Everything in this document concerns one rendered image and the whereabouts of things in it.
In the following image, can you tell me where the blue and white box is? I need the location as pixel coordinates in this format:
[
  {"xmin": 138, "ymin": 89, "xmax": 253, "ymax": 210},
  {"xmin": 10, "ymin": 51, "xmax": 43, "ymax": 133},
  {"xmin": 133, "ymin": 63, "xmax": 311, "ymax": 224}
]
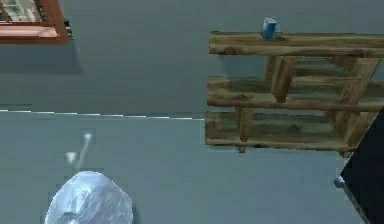
[{"xmin": 260, "ymin": 17, "xmax": 278, "ymax": 42}]

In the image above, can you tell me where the wooden shelf unit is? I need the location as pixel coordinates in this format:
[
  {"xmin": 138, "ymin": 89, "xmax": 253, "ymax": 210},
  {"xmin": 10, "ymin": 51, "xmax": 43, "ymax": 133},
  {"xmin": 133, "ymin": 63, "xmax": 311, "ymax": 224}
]
[{"xmin": 204, "ymin": 30, "xmax": 384, "ymax": 158}]

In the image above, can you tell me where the black flat television set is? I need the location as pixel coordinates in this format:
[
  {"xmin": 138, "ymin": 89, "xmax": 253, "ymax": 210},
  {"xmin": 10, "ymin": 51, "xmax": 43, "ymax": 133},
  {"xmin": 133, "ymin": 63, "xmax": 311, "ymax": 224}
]
[{"xmin": 333, "ymin": 105, "xmax": 384, "ymax": 224}]

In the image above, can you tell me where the red framed wall picture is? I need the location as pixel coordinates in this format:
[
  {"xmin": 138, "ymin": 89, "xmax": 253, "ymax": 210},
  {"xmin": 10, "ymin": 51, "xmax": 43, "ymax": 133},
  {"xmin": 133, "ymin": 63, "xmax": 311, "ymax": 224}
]
[{"xmin": 0, "ymin": 0, "xmax": 74, "ymax": 46}]

